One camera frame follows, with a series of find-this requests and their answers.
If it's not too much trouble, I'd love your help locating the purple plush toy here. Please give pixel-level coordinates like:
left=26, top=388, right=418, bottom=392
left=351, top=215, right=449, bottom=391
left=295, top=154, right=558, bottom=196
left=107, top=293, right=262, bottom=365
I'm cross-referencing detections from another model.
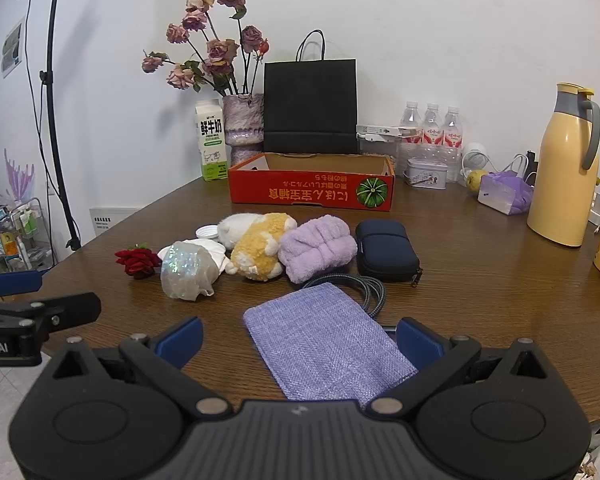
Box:
left=278, top=215, right=358, bottom=283

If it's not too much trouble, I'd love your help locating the black chair back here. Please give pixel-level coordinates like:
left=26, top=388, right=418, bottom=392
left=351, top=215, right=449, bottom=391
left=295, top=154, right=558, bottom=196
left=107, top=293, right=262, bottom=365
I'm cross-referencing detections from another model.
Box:
left=263, top=30, right=359, bottom=155

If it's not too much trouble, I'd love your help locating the purple tissue pack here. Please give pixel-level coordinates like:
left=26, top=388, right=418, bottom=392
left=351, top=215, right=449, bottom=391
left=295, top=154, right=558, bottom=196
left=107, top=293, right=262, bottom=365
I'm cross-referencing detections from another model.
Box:
left=477, top=170, right=535, bottom=216

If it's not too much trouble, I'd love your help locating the long white flat box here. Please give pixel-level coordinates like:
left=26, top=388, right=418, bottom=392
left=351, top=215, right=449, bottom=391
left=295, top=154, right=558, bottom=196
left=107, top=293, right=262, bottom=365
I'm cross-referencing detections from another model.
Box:
left=356, top=124, right=418, bottom=142

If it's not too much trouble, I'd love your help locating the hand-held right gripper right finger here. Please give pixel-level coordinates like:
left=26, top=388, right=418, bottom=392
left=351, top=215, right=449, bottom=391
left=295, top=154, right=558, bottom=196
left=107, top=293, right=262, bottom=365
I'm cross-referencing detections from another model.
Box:
left=362, top=316, right=548, bottom=418

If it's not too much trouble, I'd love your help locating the yellow thermos jug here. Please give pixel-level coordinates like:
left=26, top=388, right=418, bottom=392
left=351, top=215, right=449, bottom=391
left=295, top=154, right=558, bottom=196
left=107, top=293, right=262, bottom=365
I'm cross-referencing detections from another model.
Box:
left=526, top=82, right=600, bottom=247

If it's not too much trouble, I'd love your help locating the white labelled box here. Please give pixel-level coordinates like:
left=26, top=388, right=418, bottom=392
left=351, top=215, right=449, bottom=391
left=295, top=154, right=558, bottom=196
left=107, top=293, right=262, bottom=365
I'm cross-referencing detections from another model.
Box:
left=89, top=206, right=141, bottom=233

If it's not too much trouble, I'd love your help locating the purple flower wall sticker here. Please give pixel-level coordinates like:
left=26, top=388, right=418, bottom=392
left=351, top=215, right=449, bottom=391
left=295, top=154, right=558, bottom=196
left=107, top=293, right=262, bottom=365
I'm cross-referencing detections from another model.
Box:
left=4, top=149, right=36, bottom=201

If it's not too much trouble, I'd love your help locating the wire storage rack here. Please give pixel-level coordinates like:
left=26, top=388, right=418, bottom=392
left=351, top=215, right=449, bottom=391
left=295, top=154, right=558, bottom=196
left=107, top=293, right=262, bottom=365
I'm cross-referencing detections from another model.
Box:
left=0, top=195, right=56, bottom=271

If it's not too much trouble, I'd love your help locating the white round device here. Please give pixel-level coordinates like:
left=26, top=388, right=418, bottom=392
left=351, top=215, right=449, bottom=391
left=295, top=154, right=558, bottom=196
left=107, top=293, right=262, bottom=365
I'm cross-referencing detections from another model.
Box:
left=462, top=142, right=491, bottom=171

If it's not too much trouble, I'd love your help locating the milk carton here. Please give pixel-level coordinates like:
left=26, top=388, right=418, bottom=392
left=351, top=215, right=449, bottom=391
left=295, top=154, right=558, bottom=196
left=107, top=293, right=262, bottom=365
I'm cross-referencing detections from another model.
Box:
left=195, top=100, right=229, bottom=182

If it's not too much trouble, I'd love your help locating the purple-white ceramic vase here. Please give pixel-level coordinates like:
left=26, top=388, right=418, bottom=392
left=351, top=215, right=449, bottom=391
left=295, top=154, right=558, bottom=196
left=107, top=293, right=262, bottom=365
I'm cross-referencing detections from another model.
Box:
left=222, top=92, right=266, bottom=166

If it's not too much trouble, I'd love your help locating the white and yellow plush toy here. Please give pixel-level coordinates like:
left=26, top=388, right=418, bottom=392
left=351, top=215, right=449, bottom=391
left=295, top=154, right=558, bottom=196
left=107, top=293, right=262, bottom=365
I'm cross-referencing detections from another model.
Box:
left=216, top=212, right=298, bottom=281

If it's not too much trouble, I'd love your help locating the purple woven pouch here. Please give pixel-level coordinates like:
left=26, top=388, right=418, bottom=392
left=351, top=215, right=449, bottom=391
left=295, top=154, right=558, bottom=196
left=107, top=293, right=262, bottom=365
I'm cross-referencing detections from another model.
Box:
left=243, top=282, right=420, bottom=408

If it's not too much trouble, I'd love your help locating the red fabric rose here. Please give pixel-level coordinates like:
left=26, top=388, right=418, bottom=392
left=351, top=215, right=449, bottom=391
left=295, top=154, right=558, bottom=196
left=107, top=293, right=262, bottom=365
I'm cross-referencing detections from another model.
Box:
left=115, top=244, right=162, bottom=279

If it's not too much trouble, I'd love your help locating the dried rose bouquet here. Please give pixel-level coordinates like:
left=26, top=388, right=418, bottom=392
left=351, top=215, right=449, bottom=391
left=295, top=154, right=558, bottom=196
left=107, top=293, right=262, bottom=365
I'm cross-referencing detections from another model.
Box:
left=141, top=0, right=271, bottom=98

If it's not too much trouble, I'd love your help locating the red cardboard box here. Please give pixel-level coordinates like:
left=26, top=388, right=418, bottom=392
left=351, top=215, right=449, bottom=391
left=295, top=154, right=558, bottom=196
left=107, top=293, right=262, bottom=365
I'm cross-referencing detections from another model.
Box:
left=228, top=152, right=397, bottom=212

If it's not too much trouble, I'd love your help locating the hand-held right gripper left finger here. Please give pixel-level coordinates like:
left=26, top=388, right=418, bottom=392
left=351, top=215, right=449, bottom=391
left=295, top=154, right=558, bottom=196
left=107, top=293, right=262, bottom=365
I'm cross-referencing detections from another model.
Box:
left=52, top=316, right=233, bottom=421

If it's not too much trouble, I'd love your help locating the navy zip case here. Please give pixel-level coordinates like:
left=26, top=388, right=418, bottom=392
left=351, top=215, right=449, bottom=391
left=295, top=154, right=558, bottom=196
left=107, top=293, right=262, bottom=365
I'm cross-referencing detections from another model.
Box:
left=355, top=220, right=424, bottom=288

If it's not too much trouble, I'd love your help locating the wall poster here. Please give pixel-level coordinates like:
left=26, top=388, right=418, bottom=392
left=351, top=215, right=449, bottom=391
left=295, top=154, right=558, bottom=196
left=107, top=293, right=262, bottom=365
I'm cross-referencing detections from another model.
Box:
left=1, top=22, right=25, bottom=78

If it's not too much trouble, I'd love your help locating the printed tin box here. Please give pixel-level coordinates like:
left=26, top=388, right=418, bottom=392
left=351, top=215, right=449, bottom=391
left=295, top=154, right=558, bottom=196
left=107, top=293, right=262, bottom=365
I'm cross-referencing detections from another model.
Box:
left=405, top=157, right=448, bottom=189

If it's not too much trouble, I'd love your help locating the grey braided cable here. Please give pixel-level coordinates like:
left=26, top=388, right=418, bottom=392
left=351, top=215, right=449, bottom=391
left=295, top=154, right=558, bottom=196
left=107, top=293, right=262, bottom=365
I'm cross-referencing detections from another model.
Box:
left=300, top=274, right=397, bottom=335

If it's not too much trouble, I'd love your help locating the iridescent plastic bag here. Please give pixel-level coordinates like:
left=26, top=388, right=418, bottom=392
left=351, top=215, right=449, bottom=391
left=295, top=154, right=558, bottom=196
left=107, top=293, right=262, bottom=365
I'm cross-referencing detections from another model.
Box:
left=160, top=241, right=222, bottom=302

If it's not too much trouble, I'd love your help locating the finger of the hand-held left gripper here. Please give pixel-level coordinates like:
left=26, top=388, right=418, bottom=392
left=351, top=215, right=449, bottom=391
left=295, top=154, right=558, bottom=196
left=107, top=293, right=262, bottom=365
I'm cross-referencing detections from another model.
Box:
left=0, top=292, right=102, bottom=346
left=0, top=269, right=52, bottom=300

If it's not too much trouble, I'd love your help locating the red label water bottle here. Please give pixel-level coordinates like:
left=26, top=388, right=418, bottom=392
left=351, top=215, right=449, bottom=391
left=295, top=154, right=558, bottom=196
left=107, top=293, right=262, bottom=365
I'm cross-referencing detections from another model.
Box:
left=399, top=101, right=425, bottom=145
left=441, top=106, right=465, bottom=150
left=423, top=103, right=443, bottom=147

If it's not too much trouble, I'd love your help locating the black light stand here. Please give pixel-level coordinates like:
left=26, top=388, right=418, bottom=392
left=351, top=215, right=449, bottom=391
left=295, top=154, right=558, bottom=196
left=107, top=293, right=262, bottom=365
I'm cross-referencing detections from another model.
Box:
left=7, top=0, right=83, bottom=251

